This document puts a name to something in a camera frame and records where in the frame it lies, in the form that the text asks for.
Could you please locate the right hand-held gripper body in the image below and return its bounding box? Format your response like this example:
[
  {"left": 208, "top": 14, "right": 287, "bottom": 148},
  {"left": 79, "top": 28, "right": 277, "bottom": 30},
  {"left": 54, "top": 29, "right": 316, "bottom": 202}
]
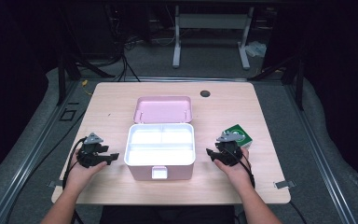
[{"left": 215, "top": 131, "right": 244, "bottom": 167}]

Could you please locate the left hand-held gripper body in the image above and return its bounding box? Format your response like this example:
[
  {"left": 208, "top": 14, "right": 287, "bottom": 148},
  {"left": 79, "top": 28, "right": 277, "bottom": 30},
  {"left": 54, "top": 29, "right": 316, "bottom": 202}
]
[{"left": 76, "top": 132, "right": 107, "bottom": 169}]

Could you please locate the white divided tray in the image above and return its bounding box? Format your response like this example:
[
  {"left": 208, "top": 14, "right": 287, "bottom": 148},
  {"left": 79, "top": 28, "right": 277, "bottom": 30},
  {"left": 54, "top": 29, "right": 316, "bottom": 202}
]
[{"left": 124, "top": 122, "right": 197, "bottom": 167}]

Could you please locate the pink storage box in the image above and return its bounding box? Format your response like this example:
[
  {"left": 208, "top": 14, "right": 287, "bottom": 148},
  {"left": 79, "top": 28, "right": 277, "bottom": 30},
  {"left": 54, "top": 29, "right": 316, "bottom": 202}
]
[{"left": 126, "top": 95, "right": 197, "bottom": 182}]

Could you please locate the person's left hand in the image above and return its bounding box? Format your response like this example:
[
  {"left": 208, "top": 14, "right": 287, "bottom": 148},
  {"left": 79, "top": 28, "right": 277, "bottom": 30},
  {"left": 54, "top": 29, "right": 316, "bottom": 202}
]
[{"left": 65, "top": 148, "right": 108, "bottom": 191}]

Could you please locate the person's right hand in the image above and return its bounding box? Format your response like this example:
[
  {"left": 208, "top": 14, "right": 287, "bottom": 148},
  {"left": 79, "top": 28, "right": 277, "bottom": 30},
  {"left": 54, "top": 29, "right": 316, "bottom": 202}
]
[{"left": 213, "top": 147, "right": 254, "bottom": 191}]

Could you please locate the green and white box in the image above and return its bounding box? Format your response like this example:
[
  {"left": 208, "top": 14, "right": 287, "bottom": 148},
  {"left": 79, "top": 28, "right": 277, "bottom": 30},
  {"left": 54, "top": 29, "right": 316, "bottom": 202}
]
[{"left": 223, "top": 123, "right": 254, "bottom": 148}]

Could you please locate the person's dark clothing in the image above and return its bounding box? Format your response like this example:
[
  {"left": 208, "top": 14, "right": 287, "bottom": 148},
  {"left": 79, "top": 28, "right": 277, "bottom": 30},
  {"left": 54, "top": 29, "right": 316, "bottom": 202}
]
[{"left": 99, "top": 204, "right": 237, "bottom": 224}]

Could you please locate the black tripod stand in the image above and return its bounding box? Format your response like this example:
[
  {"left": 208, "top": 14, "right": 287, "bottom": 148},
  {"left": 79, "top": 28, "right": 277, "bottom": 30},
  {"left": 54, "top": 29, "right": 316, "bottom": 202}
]
[
  {"left": 56, "top": 50, "right": 117, "bottom": 106},
  {"left": 249, "top": 49, "right": 306, "bottom": 111}
]

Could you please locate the white plastic bag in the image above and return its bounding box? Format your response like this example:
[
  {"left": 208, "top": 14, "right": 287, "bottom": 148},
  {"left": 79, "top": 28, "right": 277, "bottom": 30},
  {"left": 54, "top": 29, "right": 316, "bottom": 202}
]
[{"left": 244, "top": 40, "right": 268, "bottom": 59}]

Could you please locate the right hand-held gripper black cable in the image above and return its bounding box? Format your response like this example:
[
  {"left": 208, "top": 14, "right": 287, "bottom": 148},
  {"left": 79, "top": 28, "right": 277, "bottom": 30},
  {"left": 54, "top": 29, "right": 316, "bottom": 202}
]
[{"left": 222, "top": 146, "right": 257, "bottom": 189}]

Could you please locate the aluminium floor rail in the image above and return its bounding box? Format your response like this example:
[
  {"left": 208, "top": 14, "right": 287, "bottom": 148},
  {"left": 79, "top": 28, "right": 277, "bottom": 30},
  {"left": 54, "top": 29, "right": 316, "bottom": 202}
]
[
  {"left": 283, "top": 83, "right": 358, "bottom": 224},
  {"left": 0, "top": 81, "right": 79, "bottom": 224}
]

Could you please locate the bundle of black floor cables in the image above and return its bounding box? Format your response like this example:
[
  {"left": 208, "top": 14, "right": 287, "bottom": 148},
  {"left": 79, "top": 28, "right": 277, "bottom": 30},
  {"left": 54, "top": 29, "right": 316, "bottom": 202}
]
[{"left": 103, "top": 6, "right": 142, "bottom": 83}]

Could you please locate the grey metal stand frame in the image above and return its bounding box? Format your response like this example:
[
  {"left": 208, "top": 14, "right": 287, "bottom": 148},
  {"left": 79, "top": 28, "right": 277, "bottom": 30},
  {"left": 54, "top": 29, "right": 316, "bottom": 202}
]
[{"left": 172, "top": 5, "right": 255, "bottom": 71}]

